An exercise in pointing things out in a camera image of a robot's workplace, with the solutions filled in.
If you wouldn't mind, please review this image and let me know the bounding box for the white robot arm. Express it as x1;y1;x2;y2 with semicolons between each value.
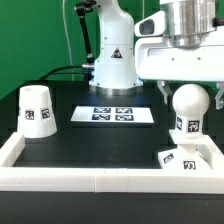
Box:
89;0;224;109

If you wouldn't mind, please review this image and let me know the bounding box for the black cable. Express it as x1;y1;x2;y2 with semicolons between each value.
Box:
39;64;93;82

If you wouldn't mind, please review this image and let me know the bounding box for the white marker tag plate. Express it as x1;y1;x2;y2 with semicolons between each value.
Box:
71;106;154;124

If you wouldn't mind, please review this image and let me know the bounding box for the white U-shaped fence frame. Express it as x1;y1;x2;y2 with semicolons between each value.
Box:
0;132;224;194

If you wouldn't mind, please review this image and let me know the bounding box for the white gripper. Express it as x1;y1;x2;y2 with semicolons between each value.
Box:
135;9;224;110

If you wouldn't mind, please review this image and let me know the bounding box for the white lamp shade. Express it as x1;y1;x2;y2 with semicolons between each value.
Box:
17;85;57;138

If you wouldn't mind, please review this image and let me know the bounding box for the white lamp bulb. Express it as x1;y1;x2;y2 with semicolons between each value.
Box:
172;84;210;138

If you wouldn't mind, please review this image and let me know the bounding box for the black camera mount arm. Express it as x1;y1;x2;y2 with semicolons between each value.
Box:
74;0;96;64

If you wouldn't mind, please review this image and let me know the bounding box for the white lamp base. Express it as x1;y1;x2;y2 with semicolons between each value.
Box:
158;129;212;171

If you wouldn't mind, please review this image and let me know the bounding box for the white cable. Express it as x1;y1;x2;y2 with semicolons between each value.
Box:
61;0;76;82

